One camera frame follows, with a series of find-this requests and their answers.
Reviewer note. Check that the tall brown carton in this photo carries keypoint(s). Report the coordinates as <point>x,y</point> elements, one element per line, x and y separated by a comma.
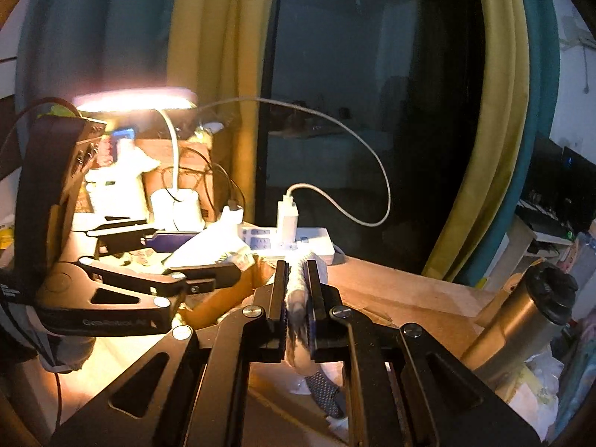
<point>191,167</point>

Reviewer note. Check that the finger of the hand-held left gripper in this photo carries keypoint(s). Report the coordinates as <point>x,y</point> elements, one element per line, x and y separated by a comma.
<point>172,240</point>
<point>205,275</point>

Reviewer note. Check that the white towel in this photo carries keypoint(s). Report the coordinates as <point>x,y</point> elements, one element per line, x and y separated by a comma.
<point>205,247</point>

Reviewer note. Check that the white desk lamp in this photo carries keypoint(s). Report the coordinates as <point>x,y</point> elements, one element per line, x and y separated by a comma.
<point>135,100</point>

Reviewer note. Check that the grey mesh-toe sock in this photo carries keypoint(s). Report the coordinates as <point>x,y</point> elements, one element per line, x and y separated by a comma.
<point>296,298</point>

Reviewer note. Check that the white charger plug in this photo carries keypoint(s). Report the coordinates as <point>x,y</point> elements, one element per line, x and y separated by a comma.
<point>286,219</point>
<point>232,218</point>

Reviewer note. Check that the dark glass window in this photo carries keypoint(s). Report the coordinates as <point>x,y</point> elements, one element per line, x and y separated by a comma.
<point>349,79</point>

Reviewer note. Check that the yellow curtain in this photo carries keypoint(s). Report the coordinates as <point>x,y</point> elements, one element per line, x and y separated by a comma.
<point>219,56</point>
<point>489,125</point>

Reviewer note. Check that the teal curtain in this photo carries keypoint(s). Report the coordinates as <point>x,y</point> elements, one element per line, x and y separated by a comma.
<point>535,79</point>
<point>93,32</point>

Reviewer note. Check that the black computer monitor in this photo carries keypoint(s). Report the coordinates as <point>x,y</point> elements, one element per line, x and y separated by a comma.
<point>579,186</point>

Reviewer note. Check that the steel thermos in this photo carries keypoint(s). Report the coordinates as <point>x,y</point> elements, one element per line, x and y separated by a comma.
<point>507,330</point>

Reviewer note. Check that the white power strip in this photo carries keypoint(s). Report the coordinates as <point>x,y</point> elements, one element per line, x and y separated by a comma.
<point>312,237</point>

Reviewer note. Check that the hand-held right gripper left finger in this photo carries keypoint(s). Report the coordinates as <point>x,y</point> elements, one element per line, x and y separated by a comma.
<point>281,298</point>

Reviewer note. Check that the yellow tissue pack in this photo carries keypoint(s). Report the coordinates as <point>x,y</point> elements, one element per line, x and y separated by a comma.
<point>535,391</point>

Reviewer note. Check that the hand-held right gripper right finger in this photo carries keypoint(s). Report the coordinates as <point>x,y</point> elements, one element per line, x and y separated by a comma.
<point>313,298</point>

